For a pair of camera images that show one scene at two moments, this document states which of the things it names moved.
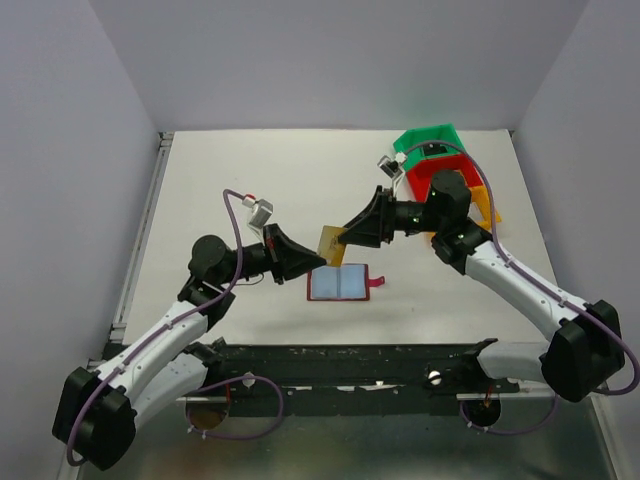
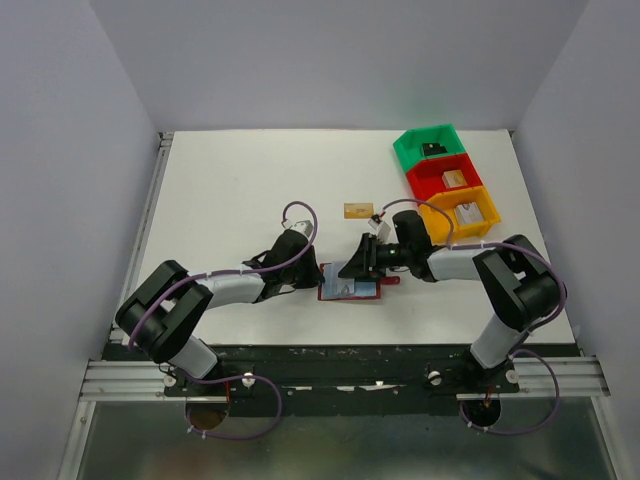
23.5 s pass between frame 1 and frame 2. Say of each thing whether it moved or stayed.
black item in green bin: stayed
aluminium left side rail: stayed
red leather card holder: moved
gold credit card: moved
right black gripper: moved
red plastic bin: stayed
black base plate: stayed
